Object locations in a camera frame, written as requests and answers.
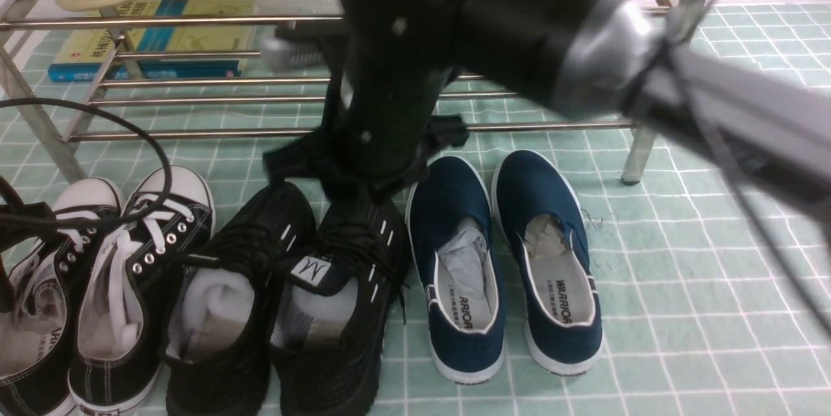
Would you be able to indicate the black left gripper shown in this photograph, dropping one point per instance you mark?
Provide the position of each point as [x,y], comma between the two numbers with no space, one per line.
[20,221]

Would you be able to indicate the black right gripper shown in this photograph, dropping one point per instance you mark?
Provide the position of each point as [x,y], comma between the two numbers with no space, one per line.
[399,60]

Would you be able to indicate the black knit sneaker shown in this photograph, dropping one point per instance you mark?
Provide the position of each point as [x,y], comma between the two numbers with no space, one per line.
[216,346]
[328,328]

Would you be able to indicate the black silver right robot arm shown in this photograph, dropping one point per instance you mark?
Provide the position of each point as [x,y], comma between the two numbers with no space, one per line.
[587,58]

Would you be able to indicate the silver metal shoe rack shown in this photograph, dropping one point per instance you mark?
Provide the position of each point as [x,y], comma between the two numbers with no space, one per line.
[120,70]

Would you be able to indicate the black canvas sneaker far left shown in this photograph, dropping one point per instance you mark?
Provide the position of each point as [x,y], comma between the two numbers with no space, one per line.
[38,333]

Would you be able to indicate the navy slip-on shoe left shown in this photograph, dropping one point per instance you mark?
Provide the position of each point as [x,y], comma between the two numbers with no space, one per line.
[449,222]

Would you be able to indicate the navy slip-on shoe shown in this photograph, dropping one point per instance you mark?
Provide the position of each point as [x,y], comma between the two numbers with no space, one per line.
[449,222]
[540,217]

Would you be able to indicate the black canvas sneaker white toe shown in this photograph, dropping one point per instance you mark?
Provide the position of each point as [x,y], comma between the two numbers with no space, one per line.
[125,309]

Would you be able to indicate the navy slip-on shoe right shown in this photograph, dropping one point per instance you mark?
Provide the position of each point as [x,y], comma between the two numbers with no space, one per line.
[540,217]

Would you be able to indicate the yellow blue book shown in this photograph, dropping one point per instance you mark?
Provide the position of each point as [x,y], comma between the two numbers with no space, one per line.
[82,54]

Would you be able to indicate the green checkered floor mat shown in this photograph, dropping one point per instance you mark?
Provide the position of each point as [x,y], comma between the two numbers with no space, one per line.
[697,319]

